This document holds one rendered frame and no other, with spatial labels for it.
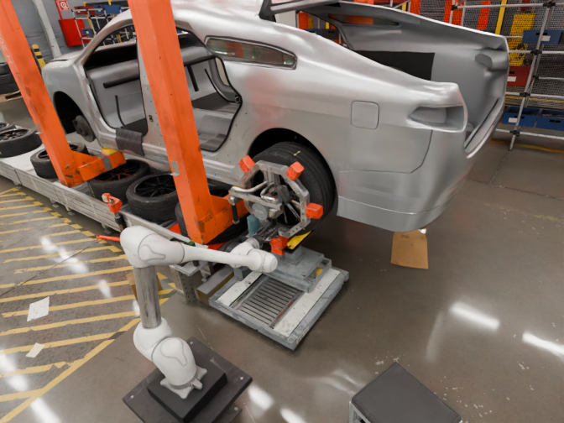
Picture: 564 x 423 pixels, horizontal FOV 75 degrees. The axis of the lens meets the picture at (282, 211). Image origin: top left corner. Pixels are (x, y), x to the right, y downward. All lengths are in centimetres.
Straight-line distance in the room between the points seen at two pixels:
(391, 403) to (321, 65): 183
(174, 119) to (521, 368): 262
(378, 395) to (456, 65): 280
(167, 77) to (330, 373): 205
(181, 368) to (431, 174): 166
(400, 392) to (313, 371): 66
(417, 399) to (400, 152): 127
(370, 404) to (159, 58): 213
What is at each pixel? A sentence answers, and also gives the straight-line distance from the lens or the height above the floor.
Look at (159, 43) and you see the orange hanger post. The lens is 231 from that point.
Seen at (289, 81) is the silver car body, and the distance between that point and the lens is 238.
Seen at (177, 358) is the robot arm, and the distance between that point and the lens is 200.
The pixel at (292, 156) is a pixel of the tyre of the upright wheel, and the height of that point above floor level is 116.
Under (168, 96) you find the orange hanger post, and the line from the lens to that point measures 235.
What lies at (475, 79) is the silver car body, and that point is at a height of 129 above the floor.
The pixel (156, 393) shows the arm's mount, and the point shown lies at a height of 38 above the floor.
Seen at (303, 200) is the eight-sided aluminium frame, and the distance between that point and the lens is 237.
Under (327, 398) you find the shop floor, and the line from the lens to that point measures 249.
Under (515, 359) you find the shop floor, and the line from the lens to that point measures 292.
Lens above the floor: 214
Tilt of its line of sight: 32 degrees down
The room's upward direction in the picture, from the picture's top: 5 degrees counter-clockwise
